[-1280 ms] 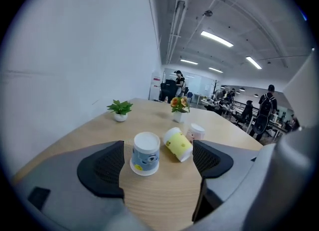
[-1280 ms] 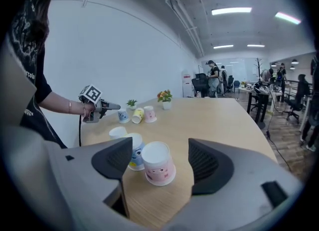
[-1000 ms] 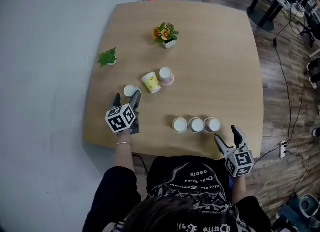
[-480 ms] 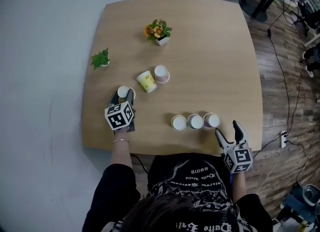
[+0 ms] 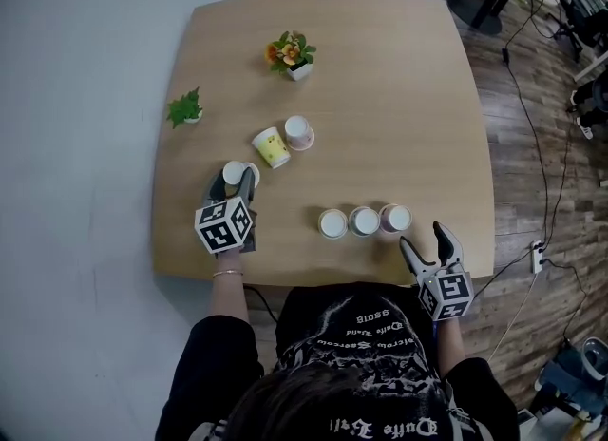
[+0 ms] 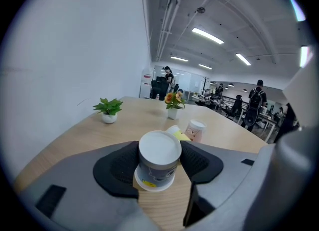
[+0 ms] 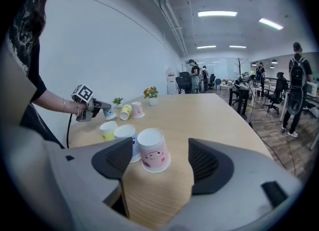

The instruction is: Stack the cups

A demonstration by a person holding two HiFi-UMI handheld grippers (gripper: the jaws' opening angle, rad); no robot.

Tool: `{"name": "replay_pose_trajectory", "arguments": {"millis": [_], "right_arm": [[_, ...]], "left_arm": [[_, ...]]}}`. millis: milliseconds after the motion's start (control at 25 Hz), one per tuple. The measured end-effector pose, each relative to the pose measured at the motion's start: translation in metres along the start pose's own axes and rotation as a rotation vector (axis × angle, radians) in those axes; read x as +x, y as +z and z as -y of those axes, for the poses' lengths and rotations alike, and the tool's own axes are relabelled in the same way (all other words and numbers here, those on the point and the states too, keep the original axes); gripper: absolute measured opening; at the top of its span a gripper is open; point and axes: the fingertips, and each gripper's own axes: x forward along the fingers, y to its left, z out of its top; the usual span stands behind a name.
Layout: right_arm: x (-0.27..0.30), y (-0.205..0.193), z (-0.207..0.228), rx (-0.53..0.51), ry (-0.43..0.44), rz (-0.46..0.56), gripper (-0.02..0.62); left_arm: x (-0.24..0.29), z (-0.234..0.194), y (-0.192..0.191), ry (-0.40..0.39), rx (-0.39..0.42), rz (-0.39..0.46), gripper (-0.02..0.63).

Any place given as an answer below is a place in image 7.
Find person's left forearm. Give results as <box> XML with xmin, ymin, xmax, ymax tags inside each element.
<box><xmin>31</xmin><ymin>88</ymin><xmax>68</xmax><ymax>114</ymax></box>

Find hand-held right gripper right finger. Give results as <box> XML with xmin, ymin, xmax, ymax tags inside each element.
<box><xmin>159</xmin><ymin>137</ymin><xmax>303</xmax><ymax>231</ymax></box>

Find yellow printed paper cup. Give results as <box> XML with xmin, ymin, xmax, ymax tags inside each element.
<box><xmin>99</xmin><ymin>120</ymin><xmax>119</xmax><ymax>142</ymax></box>
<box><xmin>119</xmin><ymin>104</ymin><xmax>133</xmax><ymax>120</ymax></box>

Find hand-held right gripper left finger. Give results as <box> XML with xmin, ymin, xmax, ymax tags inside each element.
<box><xmin>53</xmin><ymin>136</ymin><xmax>141</xmax><ymax>231</ymax></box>

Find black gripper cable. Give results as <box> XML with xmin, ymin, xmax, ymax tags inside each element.
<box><xmin>65</xmin><ymin>113</ymin><xmax>73</xmax><ymax>149</ymax></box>

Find pink printed paper cup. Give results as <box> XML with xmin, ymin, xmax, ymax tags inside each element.
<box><xmin>131</xmin><ymin>101</ymin><xmax>146</xmax><ymax>119</ymax></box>
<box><xmin>137</xmin><ymin>127</ymin><xmax>171</xmax><ymax>174</ymax></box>

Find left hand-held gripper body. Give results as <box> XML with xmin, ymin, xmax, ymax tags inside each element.
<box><xmin>71</xmin><ymin>84</ymin><xmax>101</xmax><ymax>122</ymax></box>

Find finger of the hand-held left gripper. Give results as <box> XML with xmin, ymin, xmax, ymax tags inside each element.
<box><xmin>93</xmin><ymin>100</ymin><xmax>112</xmax><ymax>113</ymax></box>

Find wooden coat rack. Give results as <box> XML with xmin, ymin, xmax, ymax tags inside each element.
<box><xmin>234</xmin><ymin>57</ymin><xmax>247</xmax><ymax>81</ymax></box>

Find person's black printed shirt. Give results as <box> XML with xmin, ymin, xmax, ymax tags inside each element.
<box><xmin>4</xmin><ymin>0</ymin><xmax>65</xmax><ymax>148</ymax></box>

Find person's left hand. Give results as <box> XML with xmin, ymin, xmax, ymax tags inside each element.
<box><xmin>66</xmin><ymin>100</ymin><xmax>87</xmax><ymax>118</ymax></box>

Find blue printed paper cup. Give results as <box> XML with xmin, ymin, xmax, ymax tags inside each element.
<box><xmin>103</xmin><ymin>107</ymin><xmax>117</xmax><ymax>120</ymax></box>
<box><xmin>114</xmin><ymin>124</ymin><xmax>142</xmax><ymax>163</ymax></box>

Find white cabinet with red label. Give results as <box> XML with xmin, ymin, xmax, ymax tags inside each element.
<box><xmin>165</xmin><ymin>67</ymin><xmax>178</xmax><ymax>95</ymax></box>

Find orange flower potted plant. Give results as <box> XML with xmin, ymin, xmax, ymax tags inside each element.
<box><xmin>143</xmin><ymin>86</ymin><xmax>160</xmax><ymax>106</ymax></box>

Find black office chair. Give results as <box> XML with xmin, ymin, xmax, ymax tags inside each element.
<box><xmin>175</xmin><ymin>72</ymin><xmax>194</xmax><ymax>94</ymax></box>
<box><xmin>264</xmin><ymin>72</ymin><xmax>289</xmax><ymax>116</ymax></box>

